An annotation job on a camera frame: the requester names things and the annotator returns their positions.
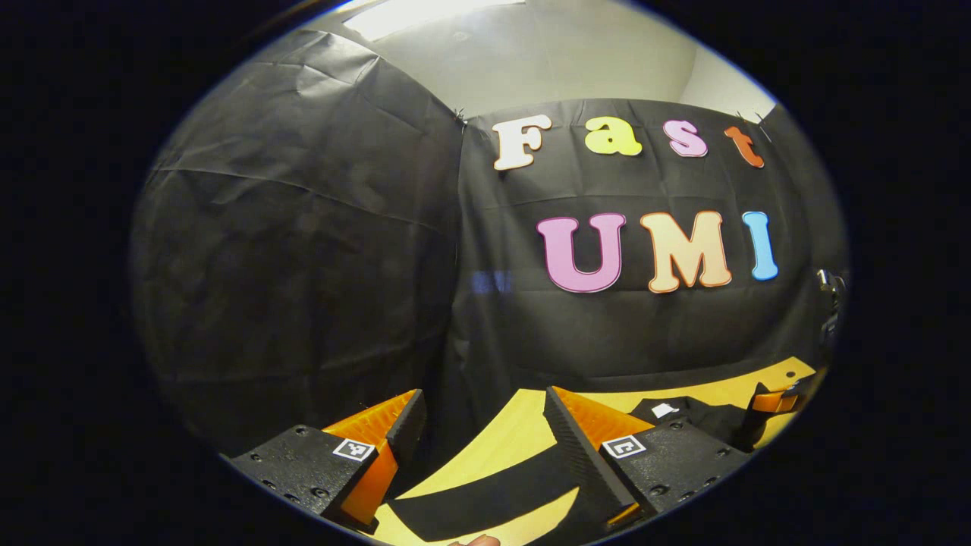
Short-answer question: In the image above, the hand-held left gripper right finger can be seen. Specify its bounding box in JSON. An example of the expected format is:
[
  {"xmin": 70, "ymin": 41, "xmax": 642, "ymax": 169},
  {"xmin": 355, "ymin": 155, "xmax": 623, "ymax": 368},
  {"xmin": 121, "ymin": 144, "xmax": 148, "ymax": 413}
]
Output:
[{"xmin": 543, "ymin": 385, "xmax": 753, "ymax": 528}]

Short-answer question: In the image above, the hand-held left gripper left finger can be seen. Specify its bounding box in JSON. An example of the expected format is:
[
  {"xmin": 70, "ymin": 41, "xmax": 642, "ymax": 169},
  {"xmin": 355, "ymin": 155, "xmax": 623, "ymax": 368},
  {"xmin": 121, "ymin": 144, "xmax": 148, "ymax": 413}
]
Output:
[{"xmin": 228, "ymin": 388, "xmax": 427, "ymax": 532}]

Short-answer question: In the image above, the black shirt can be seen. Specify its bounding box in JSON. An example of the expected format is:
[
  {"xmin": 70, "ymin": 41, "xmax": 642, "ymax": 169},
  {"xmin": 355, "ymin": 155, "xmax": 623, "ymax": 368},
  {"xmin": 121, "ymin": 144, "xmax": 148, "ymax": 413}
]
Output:
[{"xmin": 387, "ymin": 394, "xmax": 768, "ymax": 546}]

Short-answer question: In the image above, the black backdrop cloth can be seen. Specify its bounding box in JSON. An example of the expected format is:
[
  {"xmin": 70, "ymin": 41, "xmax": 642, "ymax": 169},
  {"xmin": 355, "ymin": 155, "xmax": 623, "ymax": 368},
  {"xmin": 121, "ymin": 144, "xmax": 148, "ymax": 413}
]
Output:
[{"xmin": 129, "ymin": 30, "xmax": 849, "ymax": 456}]

